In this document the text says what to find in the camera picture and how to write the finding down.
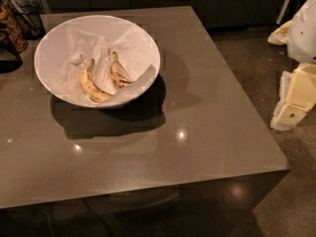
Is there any brown patterned jar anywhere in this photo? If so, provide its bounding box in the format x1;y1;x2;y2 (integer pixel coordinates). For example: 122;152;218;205
0;0;28;53

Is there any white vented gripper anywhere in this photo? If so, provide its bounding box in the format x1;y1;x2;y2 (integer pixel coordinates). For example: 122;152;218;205
268;0;316;131

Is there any spotted yellow banana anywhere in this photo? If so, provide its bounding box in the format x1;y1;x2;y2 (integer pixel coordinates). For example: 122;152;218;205
110;51;132;89
79;59;112;103

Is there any white crumpled paper liner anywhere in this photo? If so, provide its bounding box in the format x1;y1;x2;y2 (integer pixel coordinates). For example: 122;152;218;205
59;25;160;107

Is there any white bowl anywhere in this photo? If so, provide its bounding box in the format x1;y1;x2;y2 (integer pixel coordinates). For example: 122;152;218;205
35;15;160;109

